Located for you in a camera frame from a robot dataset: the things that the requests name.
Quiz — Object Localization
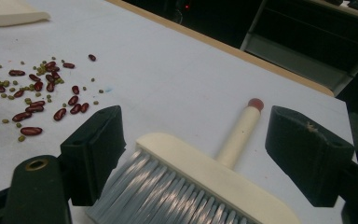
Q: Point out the grey metal shelf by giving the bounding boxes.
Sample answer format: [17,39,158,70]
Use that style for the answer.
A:
[239,0,358,97]

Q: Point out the cream brush with grey bristles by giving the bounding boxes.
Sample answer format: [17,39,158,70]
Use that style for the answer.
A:
[85,97,302,224]

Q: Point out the cream plastic dustpan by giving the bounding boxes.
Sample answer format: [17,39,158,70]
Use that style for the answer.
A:
[0,0,52,28]

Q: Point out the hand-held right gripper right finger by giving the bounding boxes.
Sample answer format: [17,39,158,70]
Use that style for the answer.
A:
[265,105,355,208]

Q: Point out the red and green beans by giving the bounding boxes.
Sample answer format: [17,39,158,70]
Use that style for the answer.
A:
[0,53,106,157]

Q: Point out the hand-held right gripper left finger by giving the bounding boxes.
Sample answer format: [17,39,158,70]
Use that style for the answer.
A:
[60,105,127,207]

